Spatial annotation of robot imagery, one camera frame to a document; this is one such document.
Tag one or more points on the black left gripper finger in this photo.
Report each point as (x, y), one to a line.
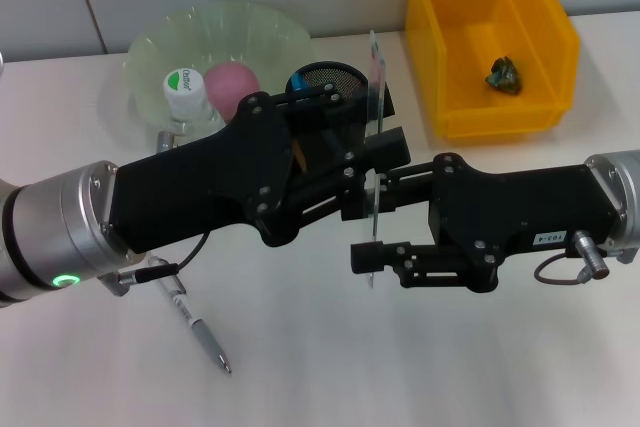
(387, 149)
(310, 97)

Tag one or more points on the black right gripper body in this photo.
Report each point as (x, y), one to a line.
(515, 217)

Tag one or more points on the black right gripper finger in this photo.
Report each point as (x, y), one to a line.
(362, 204)
(367, 257)

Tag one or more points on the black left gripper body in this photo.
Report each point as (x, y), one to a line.
(200, 182)

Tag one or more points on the clear plastic ruler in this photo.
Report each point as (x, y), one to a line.
(376, 72)

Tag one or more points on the pink peach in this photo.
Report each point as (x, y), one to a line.
(232, 84)

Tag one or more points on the clear green-label water bottle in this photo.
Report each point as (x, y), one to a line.
(182, 92)

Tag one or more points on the green plastic wrapper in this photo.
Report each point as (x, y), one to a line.
(504, 76)

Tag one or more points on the black mesh pen holder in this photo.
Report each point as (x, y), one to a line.
(330, 74)

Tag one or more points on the green glass fruit plate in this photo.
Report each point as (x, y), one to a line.
(225, 37)

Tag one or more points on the grey ballpoint pen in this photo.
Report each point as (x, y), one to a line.
(200, 327)

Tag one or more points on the yellow plastic bin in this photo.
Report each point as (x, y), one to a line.
(480, 7)

